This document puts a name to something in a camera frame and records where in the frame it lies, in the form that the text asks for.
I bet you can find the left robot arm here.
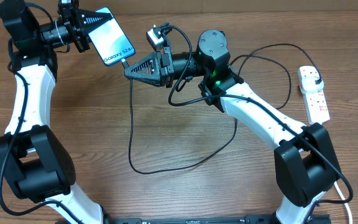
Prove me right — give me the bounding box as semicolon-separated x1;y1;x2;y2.
0;0;112;223

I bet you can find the white power strip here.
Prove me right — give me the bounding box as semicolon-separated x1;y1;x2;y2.
298;66;330;124

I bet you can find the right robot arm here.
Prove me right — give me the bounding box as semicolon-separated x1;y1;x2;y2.
124;28;343;223

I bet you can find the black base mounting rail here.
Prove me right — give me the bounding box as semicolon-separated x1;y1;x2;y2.
103;214;280;224

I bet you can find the blue Samsung Galaxy smartphone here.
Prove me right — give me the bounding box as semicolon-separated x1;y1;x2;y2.
89;7;135;66

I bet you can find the black USB charging cable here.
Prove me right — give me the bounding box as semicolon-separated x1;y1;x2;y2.
121;43;323;175

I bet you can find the white charger plug adapter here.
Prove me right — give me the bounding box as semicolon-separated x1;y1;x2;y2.
300;77;324;95

